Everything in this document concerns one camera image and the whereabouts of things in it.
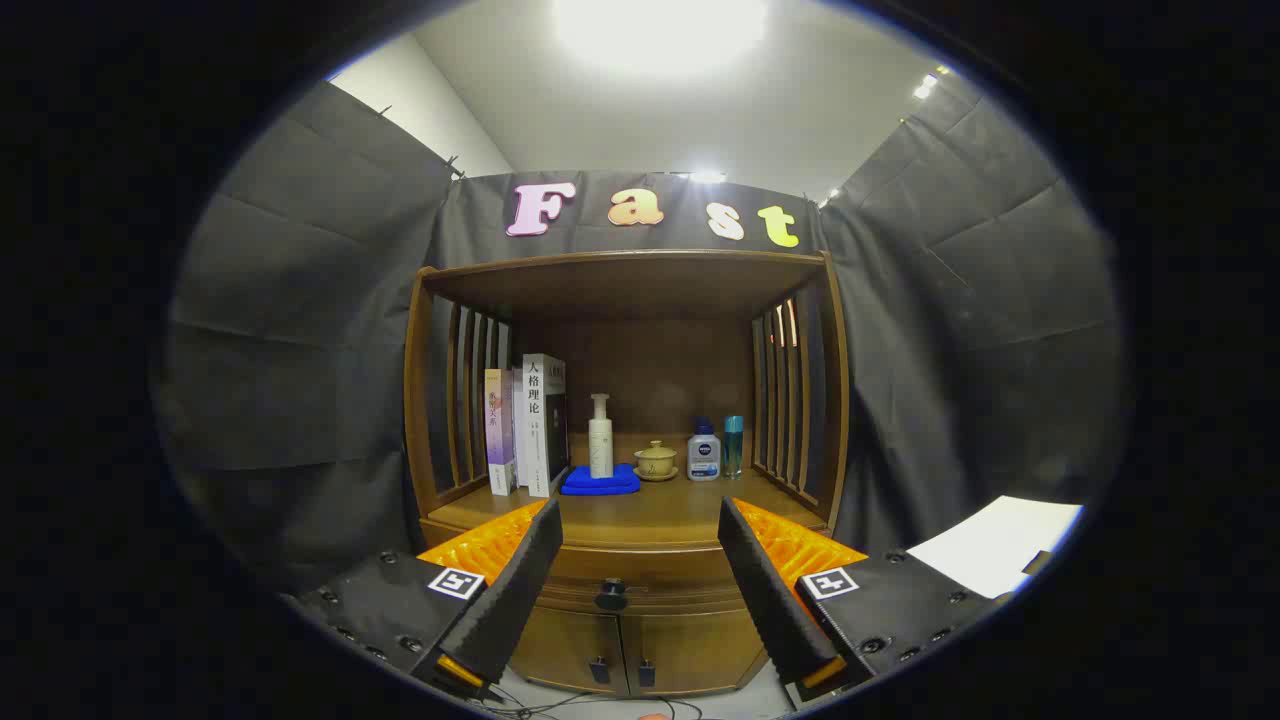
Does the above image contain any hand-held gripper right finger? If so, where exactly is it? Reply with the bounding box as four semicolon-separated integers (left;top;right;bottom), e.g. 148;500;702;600
717;496;1001;706

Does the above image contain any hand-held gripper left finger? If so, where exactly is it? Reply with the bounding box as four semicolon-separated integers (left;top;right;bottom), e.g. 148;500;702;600
290;498;564;701

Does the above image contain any wooden drawer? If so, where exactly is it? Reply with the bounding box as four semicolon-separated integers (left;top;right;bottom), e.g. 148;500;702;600
535;546;761;613

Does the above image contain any wooden cabinet door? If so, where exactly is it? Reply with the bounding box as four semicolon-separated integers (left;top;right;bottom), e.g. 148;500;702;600
620;605;769;698
510;605;631;698

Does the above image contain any wooden countertop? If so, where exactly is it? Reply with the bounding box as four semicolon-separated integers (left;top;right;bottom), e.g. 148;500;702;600
425;468;831;551

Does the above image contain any wooden cabinet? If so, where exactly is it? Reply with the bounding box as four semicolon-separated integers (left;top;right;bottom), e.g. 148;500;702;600
403;250;851;698

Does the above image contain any blue folded cloth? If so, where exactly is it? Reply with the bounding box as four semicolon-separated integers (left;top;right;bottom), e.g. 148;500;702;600
560;463;642;497

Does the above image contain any white bottle blue pump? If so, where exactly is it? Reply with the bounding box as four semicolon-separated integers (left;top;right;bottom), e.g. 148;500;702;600
687;417;722;483

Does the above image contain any thick white book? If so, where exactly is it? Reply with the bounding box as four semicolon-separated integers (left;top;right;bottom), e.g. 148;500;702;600
520;352;571;499

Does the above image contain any purple book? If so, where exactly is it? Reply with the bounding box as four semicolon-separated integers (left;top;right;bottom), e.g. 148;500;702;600
484;368;517;497

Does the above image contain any yellow lidded teacup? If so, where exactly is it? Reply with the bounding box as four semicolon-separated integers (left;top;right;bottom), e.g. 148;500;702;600
634;440;680;483

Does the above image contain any white grey appliance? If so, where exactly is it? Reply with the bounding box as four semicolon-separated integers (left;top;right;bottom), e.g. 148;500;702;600
905;495;1084;601

